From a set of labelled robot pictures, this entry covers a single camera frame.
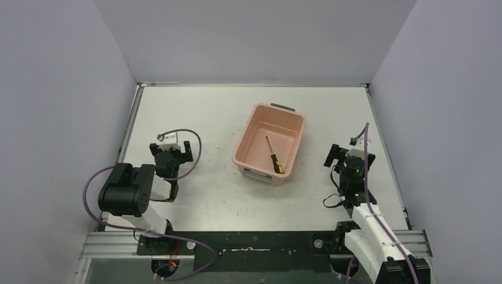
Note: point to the aluminium front rail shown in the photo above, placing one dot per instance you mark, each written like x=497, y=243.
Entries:
x=110, y=257

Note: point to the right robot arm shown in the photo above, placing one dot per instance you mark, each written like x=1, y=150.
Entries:
x=367, y=235

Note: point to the pink plastic bin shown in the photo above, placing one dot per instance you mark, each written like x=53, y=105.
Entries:
x=284, y=128

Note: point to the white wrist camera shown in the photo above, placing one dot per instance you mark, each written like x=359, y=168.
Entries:
x=168, y=141
x=358, y=148

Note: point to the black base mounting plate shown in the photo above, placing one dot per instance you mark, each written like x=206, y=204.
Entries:
x=250, y=251

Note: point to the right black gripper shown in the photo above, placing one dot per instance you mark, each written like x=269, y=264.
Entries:
x=338, y=154

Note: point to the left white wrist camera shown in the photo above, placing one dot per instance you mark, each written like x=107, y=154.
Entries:
x=168, y=141

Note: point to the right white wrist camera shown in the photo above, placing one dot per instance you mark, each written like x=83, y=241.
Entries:
x=358, y=148

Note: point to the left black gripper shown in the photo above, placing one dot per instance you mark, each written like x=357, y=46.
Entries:
x=170, y=152

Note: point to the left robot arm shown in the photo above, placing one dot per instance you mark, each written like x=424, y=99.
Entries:
x=128, y=191

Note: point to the yellow black screwdriver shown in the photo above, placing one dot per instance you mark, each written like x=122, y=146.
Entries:
x=276, y=163

